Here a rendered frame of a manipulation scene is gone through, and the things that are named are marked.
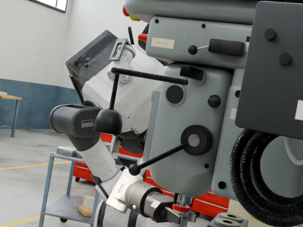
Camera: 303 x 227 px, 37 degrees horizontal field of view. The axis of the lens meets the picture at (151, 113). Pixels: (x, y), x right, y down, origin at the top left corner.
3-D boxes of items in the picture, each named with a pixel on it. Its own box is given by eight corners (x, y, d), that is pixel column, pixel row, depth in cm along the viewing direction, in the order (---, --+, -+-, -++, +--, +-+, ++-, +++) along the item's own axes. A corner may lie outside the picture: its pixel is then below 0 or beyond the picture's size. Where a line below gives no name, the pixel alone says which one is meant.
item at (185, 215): (165, 226, 118) (168, 207, 118) (175, 224, 122) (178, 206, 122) (179, 232, 116) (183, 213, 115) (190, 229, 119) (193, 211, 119)
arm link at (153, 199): (157, 195, 116) (128, 182, 125) (150, 232, 117) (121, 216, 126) (190, 194, 125) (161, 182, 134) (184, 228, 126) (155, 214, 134)
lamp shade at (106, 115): (94, 128, 123) (98, 105, 123) (121, 133, 123) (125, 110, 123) (92, 130, 116) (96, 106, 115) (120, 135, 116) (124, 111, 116)
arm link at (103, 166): (98, 193, 168) (68, 148, 157) (127, 172, 171) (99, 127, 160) (109, 208, 158) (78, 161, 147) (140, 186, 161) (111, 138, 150)
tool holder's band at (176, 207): (168, 207, 118) (169, 203, 118) (178, 206, 122) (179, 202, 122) (183, 213, 115) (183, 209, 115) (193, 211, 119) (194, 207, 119)
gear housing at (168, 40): (141, 55, 111) (148, 14, 111) (180, 66, 133) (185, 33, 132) (280, 74, 96) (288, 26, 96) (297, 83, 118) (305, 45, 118)
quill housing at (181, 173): (135, 186, 113) (157, 57, 111) (168, 178, 131) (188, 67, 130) (207, 206, 105) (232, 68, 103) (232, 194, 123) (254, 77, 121)
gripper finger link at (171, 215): (180, 226, 115) (163, 218, 120) (182, 214, 115) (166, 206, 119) (176, 227, 114) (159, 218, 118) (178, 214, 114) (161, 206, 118)
